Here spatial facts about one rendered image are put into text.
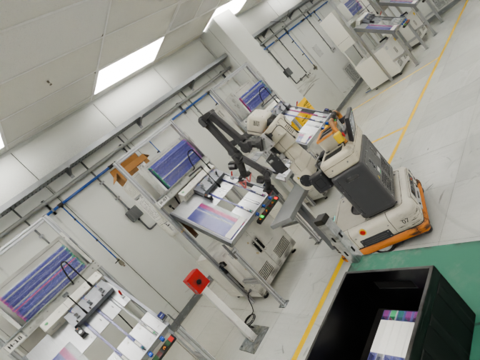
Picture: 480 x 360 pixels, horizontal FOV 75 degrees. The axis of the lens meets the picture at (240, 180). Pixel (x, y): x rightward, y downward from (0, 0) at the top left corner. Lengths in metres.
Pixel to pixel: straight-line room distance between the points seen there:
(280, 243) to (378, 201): 1.32
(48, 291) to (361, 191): 2.32
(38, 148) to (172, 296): 2.51
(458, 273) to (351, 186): 1.60
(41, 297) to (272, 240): 2.00
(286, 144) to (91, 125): 3.10
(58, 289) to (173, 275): 2.04
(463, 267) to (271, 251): 2.63
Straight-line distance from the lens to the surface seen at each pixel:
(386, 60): 6.72
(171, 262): 4.48
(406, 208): 2.30
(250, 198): 2.93
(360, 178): 2.22
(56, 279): 2.75
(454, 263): 0.72
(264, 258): 3.16
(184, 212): 2.97
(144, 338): 2.45
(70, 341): 2.67
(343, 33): 6.78
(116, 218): 4.39
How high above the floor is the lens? 1.41
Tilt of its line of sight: 8 degrees down
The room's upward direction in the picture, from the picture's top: 43 degrees counter-clockwise
